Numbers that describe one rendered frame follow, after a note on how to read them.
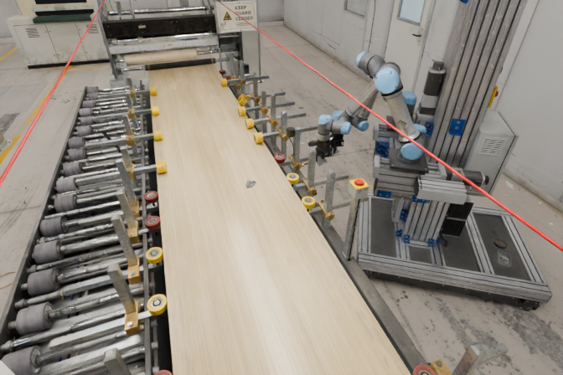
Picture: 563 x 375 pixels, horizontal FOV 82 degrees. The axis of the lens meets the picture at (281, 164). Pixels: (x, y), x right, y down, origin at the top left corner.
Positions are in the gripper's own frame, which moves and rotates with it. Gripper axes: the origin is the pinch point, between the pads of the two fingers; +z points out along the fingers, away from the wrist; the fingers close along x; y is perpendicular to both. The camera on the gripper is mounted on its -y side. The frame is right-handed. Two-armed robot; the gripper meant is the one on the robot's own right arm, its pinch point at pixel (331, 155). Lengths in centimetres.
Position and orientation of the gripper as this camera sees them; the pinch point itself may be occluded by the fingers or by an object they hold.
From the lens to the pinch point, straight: 249.2
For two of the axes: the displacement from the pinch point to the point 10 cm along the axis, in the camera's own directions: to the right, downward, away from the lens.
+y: 9.4, -2.0, 2.8
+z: 0.1, 8.2, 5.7
